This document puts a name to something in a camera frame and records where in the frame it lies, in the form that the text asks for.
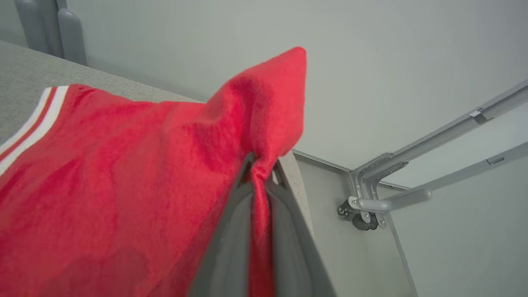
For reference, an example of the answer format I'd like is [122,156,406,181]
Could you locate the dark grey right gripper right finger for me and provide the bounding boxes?
[266,160,337,297]

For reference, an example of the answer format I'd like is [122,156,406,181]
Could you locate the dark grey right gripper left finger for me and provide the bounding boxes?
[188,153,256,297]

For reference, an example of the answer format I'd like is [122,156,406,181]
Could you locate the red jersey with striped trim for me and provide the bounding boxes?
[0,46,308,297]

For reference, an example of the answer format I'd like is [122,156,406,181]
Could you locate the grey metal bracket with caster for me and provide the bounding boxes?
[338,197,387,231]

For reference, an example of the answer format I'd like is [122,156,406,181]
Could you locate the grey metal frame bar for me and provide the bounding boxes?
[351,80,528,199]
[349,142,528,213]

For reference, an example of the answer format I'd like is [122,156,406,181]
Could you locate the grey cylindrical post foot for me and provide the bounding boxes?
[57,7,88,66]
[15,0,49,54]

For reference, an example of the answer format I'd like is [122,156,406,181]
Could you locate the grey metal partition post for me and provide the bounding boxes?
[39,0,68,58]

